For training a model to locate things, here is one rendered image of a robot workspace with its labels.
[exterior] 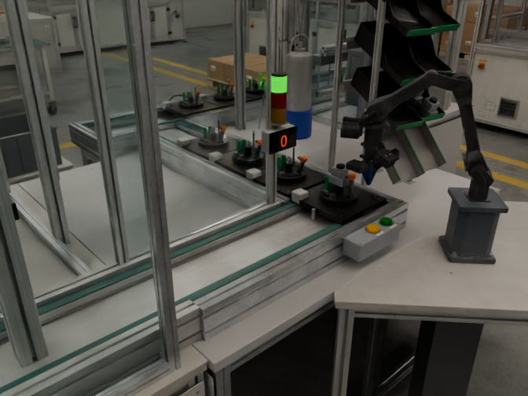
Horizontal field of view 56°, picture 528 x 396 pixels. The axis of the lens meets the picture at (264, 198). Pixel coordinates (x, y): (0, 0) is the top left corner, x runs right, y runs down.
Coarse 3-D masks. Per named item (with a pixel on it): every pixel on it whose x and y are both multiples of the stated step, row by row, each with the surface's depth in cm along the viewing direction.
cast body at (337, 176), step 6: (336, 168) 172; (342, 168) 171; (330, 174) 174; (336, 174) 172; (342, 174) 171; (330, 180) 175; (336, 180) 173; (342, 180) 171; (348, 180) 173; (342, 186) 172
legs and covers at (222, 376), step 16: (304, 320) 143; (384, 320) 179; (368, 336) 184; (384, 336) 183; (256, 352) 132; (368, 352) 186; (208, 368) 126; (224, 368) 125; (368, 368) 190; (400, 368) 211; (208, 384) 127; (224, 384) 128; (368, 384) 192; (384, 384) 202
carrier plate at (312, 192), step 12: (312, 192) 181; (360, 192) 181; (300, 204) 176; (312, 204) 172; (324, 204) 172; (360, 204) 172; (372, 204) 172; (324, 216) 168; (336, 216) 165; (348, 216) 165
